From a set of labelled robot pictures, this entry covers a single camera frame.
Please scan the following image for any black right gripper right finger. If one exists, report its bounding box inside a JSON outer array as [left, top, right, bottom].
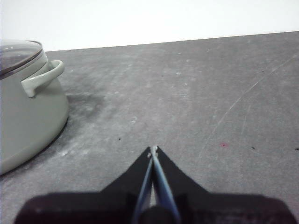
[[153, 146, 296, 224]]

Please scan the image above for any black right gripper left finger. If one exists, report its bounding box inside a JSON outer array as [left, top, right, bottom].
[[14, 146, 154, 224]]

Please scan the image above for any sage green electric pot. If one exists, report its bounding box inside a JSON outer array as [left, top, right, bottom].
[[0, 50, 70, 175]]

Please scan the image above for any glass lid with green knob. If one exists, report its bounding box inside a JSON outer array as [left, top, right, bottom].
[[0, 41, 44, 78]]

